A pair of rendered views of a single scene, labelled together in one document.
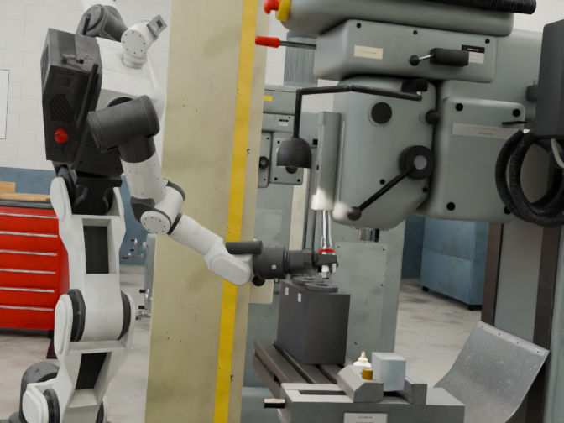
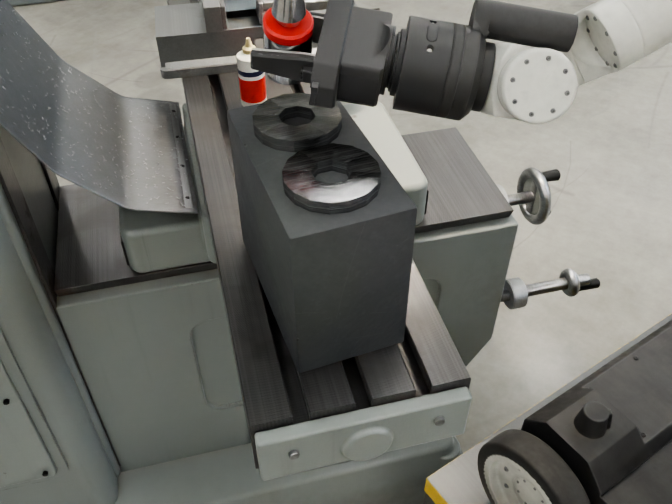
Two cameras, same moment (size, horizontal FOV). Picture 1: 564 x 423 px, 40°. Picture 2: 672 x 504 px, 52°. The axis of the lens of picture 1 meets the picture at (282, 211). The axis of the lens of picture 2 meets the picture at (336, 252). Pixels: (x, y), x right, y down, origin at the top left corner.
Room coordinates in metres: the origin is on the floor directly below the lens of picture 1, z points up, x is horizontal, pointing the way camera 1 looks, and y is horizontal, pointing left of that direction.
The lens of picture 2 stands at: (2.66, -0.09, 1.49)
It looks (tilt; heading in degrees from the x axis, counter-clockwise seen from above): 43 degrees down; 179
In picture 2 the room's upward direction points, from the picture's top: straight up
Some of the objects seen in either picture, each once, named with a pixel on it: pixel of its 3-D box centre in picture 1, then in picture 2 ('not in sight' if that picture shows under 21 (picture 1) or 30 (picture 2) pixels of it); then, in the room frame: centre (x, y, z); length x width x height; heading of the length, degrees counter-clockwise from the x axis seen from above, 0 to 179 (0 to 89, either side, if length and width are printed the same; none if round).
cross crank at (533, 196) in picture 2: not in sight; (517, 199); (1.58, 0.29, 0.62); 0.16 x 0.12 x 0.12; 103
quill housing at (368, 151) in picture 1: (377, 154); not in sight; (1.69, -0.20, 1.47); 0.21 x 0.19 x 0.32; 13
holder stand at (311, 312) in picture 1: (311, 318); (316, 221); (2.10, -0.10, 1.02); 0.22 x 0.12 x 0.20; 19
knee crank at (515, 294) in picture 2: not in sight; (551, 286); (1.71, 0.35, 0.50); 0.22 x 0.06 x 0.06; 103
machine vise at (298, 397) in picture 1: (371, 400); (258, 19); (1.52, -0.20, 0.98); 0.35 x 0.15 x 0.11; 101
